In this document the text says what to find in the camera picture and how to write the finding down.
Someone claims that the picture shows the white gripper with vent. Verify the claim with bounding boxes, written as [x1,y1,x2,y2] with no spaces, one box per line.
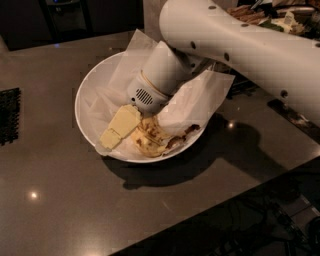
[95,41,194,155]

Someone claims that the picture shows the spotted yellow banana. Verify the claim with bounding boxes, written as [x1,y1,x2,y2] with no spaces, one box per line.
[130,129,166,158]
[138,116,200,149]

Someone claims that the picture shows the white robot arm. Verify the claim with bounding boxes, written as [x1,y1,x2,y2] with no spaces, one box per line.
[95,0,320,155]

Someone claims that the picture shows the white bowl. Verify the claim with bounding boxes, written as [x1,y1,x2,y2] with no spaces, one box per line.
[75,52,208,164]

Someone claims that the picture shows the white paper liner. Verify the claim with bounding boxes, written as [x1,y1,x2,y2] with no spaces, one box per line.
[87,29,236,161]

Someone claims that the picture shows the dark appliance in background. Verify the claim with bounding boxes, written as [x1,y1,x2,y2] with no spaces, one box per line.
[38,0,93,42]

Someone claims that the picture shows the black mesh mat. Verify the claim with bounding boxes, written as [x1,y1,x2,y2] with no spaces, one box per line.
[0,88,21,146]

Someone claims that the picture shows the colourful printed mat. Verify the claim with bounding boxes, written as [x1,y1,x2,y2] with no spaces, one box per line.
[267,99,320,144]

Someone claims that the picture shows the black wire tea rack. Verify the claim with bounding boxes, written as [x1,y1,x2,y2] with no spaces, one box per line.
[189,58,258,101]

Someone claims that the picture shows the black cables under table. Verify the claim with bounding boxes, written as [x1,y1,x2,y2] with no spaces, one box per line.
[196,196,320,256]

